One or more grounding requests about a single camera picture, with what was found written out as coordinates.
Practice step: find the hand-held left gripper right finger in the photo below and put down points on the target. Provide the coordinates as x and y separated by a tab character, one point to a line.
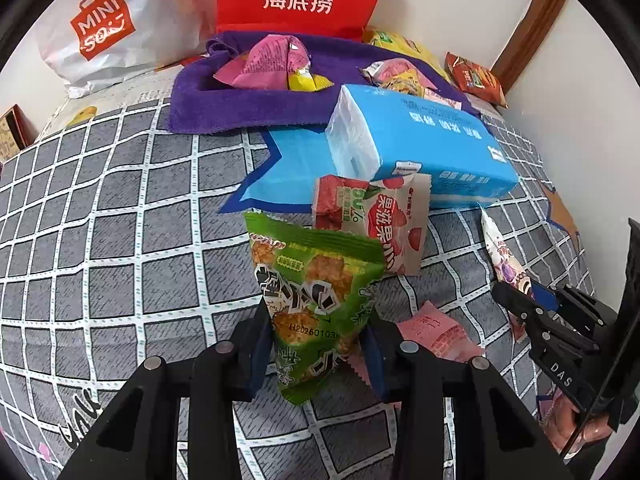
372	365

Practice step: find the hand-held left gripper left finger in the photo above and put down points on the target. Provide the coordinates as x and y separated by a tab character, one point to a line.
260	360

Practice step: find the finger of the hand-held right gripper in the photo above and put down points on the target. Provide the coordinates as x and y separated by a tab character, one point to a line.
545	297
530	317

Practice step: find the white purple snack packet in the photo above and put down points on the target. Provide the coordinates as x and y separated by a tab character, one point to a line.
502	255

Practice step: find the green snack packet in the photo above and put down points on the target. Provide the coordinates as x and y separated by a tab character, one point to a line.
310	280

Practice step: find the person's right hand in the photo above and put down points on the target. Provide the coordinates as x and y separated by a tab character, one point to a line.
562	425

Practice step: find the salmon pink snack packet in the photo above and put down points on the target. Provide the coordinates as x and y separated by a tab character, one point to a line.
440	332

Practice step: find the red white fruit snack packet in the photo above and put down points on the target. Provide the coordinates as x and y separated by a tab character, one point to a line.
390	220

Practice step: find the grey checked bed sheet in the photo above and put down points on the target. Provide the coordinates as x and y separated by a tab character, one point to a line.
125	240

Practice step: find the blue tissue pack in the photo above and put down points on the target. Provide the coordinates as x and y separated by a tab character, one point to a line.
425	135

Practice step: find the pale pink snack packet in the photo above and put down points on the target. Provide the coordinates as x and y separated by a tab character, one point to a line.
442	100

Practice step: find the red chip bag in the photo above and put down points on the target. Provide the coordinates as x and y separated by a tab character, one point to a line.
475	80

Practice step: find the yellow orange snack packet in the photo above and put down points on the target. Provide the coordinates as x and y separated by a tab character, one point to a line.
407	85

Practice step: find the purple towel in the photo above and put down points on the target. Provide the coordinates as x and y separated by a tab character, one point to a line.
210	105

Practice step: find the small yellow snack packet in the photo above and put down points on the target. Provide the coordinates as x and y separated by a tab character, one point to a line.
305	81

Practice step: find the yellow chip bag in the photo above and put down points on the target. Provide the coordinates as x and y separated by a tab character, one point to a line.
405	42

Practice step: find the magenta snack packet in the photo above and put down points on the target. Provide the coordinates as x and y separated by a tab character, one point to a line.
260	65

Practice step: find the white fruit print sheet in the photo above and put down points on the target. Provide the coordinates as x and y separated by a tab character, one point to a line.
125	90

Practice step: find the red flat paper item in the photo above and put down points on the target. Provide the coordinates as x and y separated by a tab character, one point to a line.
175	64

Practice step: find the cardboard box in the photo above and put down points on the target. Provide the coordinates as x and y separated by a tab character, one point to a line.
15	130

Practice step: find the red tote bag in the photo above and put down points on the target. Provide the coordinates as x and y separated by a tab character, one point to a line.
240	10

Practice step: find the white plastic shopping bag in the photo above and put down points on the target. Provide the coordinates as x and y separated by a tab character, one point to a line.
150	25

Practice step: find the wooden door frame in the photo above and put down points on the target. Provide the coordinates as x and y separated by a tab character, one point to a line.
535	30

